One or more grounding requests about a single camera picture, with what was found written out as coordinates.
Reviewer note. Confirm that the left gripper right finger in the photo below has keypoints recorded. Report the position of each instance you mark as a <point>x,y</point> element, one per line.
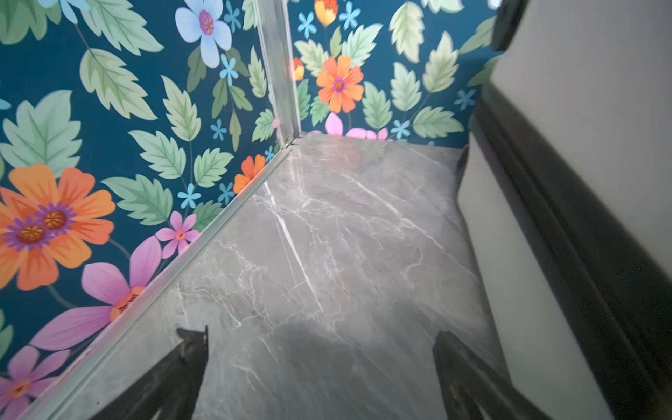
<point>471,389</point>

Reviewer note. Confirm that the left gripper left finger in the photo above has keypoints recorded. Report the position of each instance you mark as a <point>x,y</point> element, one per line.
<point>170,389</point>

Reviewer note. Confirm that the white hard-shell suitcase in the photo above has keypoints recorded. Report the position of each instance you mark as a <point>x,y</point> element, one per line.
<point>567,199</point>

